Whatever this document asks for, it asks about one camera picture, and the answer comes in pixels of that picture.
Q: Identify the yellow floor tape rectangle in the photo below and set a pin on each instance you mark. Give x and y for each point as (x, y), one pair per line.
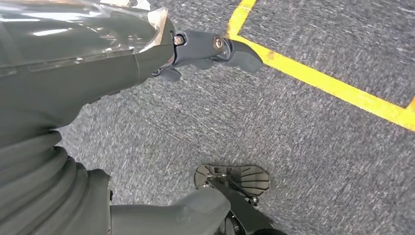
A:
(324, 82)

